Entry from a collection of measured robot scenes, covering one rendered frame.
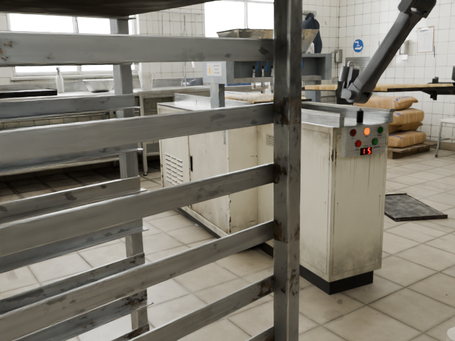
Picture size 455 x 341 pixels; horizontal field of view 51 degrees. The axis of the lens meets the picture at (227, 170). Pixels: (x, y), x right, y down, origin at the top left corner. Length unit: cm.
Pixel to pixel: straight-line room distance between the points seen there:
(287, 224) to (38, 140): 38
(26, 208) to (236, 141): 188
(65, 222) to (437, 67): 635
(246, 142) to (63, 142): 227
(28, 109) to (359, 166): 169
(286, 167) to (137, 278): 27
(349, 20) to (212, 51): 701
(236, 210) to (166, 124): 225
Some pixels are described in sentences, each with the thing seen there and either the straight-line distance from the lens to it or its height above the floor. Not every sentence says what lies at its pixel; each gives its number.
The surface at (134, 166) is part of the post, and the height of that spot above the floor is 91.
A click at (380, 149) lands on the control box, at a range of 234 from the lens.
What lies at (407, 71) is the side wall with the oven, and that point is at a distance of 694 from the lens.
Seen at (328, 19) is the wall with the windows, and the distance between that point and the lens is 758.
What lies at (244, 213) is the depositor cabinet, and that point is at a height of 26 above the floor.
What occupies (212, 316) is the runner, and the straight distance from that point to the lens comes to 70.
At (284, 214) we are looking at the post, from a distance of 72.
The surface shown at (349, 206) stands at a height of 45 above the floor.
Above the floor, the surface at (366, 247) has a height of 22.
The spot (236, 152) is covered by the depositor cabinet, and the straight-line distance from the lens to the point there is 272.
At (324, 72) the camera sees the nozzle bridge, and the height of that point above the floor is 107.
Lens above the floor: 112
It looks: 13 degrees down
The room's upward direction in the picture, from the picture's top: 1 degrees counter-clockwise
